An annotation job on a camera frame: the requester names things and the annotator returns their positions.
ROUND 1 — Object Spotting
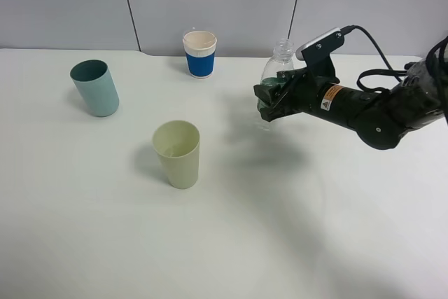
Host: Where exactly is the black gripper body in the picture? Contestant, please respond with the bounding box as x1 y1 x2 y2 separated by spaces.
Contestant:
284 69 342 116

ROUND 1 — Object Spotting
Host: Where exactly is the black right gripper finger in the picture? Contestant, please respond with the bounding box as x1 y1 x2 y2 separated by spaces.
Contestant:
276 69 301 84

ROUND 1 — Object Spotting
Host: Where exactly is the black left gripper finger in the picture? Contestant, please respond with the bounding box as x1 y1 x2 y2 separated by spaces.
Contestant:
253 84 291 121

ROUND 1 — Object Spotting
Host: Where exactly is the clear bottle green label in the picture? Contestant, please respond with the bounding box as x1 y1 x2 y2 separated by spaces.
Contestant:
256 39 295 132

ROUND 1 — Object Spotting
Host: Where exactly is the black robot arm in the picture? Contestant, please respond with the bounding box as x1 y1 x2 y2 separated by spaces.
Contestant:
254 29 447 150

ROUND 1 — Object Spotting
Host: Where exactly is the blue sleeved paper cup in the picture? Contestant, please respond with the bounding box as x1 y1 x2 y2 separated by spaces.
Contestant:
183 29 217 78

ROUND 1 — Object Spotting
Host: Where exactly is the light green plastic cup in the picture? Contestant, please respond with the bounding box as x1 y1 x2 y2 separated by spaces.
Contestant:
152 120 200 189

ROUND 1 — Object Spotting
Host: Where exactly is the teal plastic cup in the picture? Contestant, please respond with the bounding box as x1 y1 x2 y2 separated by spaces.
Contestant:
70 60 120 117

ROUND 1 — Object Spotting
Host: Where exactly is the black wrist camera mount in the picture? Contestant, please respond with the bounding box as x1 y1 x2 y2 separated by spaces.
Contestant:
295 27 344 84

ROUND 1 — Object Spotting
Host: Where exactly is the black camera cable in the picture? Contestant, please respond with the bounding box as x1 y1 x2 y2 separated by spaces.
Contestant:
341 25 410 93

